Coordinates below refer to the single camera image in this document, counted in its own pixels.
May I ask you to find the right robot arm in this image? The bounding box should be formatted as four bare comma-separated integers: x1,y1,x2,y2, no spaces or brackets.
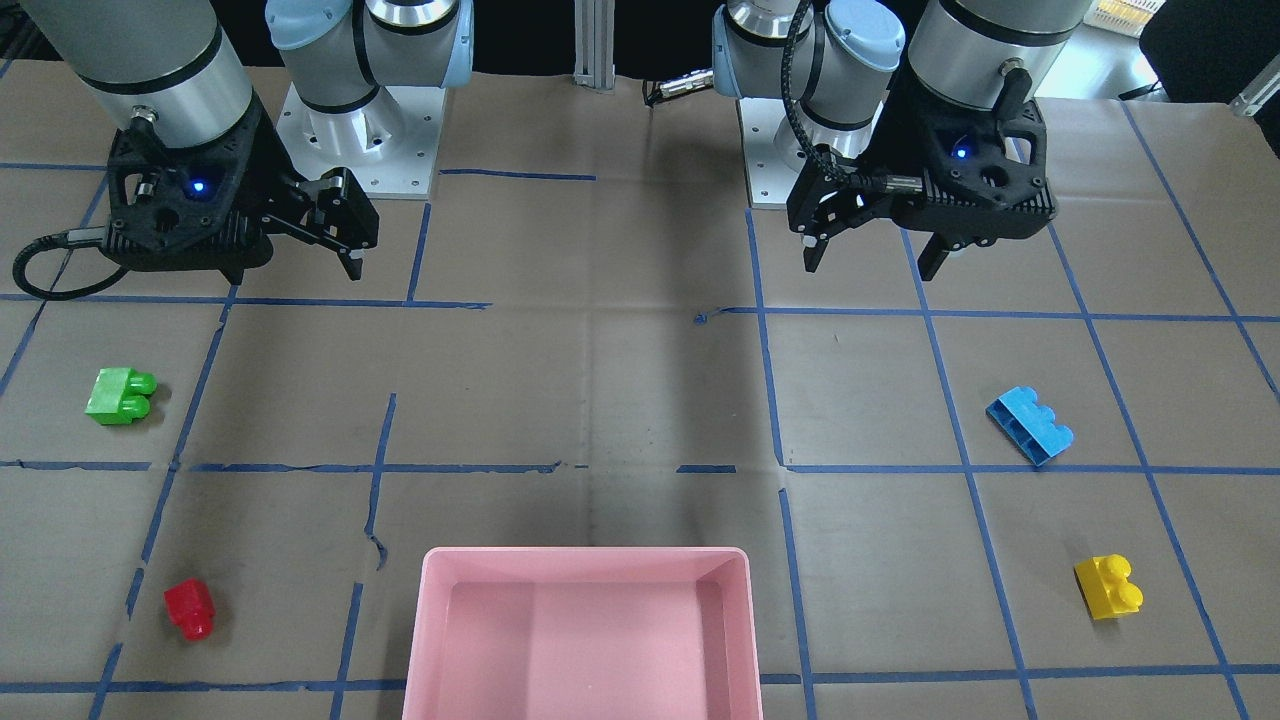
12,1,475,301

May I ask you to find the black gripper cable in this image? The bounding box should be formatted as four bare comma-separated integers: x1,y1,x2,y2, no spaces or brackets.
12,228,131,302

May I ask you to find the red toy block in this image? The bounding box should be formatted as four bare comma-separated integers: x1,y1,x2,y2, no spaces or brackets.
163,578,216,642

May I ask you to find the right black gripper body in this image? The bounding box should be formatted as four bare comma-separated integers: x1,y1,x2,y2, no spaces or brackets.
105,96,301,284

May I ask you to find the aluminium frame post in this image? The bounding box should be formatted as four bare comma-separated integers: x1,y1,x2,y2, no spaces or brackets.
573,0,616,94

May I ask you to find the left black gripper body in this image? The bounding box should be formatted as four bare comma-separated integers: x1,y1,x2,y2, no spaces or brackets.
787,70,1059,245

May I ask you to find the yellow toy block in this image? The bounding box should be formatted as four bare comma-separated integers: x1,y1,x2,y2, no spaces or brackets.
1073,553,1144,621

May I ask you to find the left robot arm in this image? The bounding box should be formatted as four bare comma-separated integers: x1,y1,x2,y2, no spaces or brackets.
712,1,1088,281

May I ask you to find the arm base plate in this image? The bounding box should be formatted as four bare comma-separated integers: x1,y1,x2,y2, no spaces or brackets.
737,97,873,210
276,86,448,201

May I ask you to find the pink plastic box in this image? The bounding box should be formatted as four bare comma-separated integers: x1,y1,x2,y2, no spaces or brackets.
402,547,764,719

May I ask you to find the blue toy block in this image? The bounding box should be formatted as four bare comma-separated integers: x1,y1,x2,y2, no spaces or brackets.
986,386,1075,468

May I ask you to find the green toy block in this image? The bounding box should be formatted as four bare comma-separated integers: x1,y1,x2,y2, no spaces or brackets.
84,366,157,425

